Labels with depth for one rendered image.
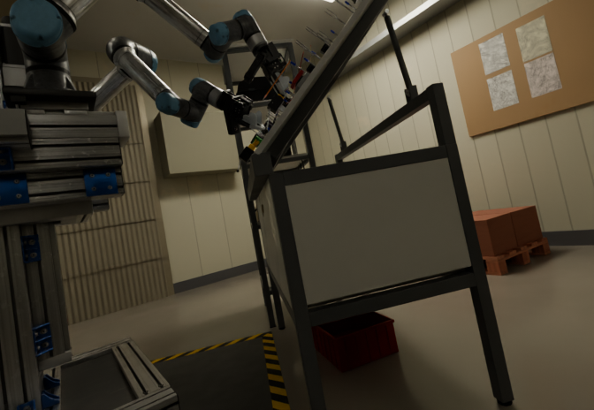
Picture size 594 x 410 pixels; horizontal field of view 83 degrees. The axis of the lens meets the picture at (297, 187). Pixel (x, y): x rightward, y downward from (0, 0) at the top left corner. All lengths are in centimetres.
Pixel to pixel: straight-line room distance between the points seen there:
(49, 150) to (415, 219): 110
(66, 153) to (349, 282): 92
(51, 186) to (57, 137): 15
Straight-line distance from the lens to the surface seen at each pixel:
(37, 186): 125
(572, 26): 353
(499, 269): 272
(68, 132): 124
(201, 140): 431
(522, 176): 357
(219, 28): 137
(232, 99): 133
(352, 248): 100
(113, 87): 177
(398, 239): 105
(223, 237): 453
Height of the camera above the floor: 68
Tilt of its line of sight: 4 degrees up
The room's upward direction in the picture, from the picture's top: 11 degrees counter-clockwise
